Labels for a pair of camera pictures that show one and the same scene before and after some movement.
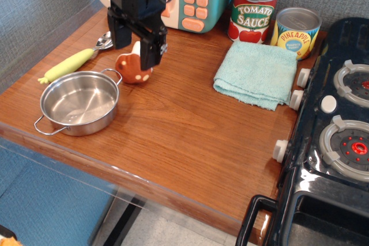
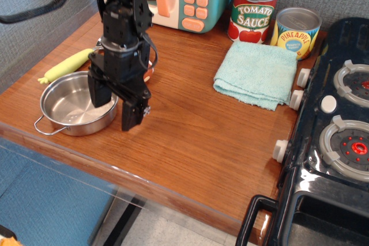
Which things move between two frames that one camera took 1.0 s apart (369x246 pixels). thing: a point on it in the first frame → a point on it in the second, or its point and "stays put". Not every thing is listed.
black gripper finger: [151, 52] → [132, 115]
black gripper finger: [120, 30] → [100, 92]
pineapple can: [297, 27] stays put
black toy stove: [322, 198] stays put
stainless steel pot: [85, 102] stays put
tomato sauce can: [253, 10] stays put
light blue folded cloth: [259, 74] stays put
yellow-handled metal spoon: [75, 60] stays put
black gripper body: [143, 0] → [123, 66]
